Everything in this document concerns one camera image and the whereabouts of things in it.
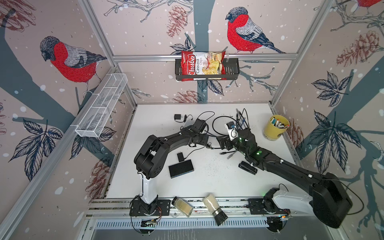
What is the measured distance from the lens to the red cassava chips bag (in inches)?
34.4

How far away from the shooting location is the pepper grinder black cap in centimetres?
68

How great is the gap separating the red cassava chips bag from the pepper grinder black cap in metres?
0.68

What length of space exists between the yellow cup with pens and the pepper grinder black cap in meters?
0.53

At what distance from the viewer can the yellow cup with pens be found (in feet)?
2.99

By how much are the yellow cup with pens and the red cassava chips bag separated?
46 centimetres
